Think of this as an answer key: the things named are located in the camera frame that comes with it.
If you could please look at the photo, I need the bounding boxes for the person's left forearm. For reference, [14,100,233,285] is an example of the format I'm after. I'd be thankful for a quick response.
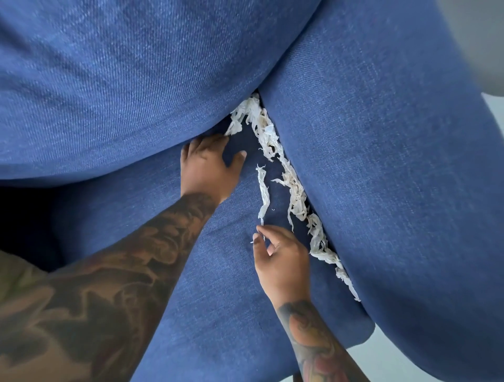
[0,193,219,382]

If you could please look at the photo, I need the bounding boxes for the white shredded paper scraps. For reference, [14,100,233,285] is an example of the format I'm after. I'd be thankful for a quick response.
[224,93,361,303]

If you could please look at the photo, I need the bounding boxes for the person's left hand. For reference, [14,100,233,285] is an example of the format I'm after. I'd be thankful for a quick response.
[180,133,248,205]

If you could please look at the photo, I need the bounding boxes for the person's right forearm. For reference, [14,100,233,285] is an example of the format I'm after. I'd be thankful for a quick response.
[275,301,371,382]

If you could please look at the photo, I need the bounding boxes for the person's right hand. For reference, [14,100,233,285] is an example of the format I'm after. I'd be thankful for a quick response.
[251,225,312,307]

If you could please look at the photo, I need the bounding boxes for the yellow throw pillow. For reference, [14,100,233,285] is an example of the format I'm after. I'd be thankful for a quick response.
[0,250,52,315]

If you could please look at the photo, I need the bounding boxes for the blue fabric sofa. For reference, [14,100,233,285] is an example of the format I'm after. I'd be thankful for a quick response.
[0,0,504,382]

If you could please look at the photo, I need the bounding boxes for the blue sofa back cushion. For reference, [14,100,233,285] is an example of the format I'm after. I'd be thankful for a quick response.
[0,0,322,188]

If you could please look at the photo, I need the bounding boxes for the grey shell chair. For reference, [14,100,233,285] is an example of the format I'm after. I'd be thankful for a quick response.
[435,0,504,97]

